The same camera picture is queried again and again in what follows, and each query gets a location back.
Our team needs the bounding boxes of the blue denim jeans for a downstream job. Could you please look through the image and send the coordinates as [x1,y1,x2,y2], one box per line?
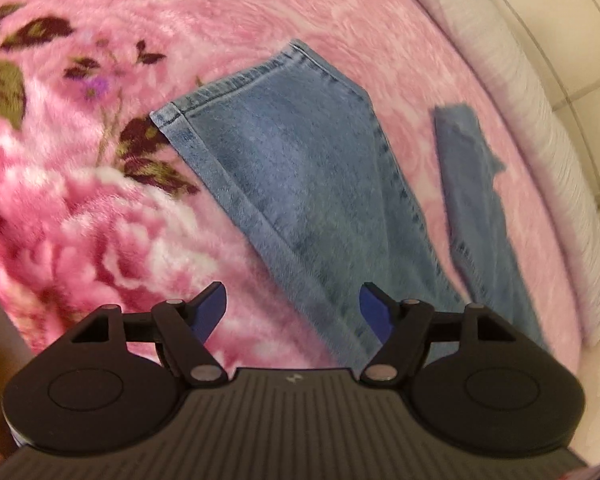
[150,39,548,368]

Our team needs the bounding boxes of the pink floral blanket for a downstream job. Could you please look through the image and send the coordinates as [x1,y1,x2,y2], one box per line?
[0,0,588,376]

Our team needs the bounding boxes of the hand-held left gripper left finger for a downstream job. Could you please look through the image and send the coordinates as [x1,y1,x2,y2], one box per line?
[70,281,229,388]

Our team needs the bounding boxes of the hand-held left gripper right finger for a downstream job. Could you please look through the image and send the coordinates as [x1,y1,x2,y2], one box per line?
[358,281,518,388]

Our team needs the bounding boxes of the cream wardrobe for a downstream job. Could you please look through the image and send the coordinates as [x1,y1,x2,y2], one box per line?
[480,0,600,261]

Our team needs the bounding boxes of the grey quilted bedding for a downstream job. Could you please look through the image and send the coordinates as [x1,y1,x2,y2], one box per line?
[380,0,600,346]

